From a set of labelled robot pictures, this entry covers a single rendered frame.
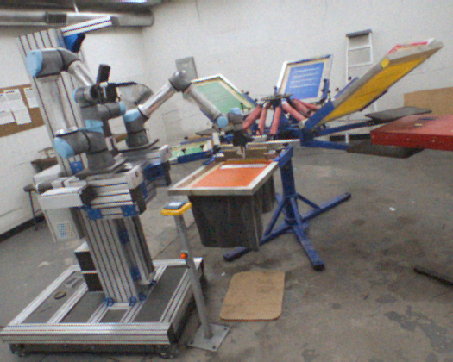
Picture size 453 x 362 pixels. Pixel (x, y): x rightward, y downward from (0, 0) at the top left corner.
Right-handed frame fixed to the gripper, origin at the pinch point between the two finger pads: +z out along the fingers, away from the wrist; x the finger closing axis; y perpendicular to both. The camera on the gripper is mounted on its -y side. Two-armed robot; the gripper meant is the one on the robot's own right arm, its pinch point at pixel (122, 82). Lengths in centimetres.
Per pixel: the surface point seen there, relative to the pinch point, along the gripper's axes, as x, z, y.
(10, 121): -113, -414, 4
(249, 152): -118, -24, 49
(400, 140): -137, 74, 44
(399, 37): -530, -17, -61
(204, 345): -46, -22, 162
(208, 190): -60, -15, 62
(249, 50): -479, -258, -79
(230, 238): -76, -15, 98
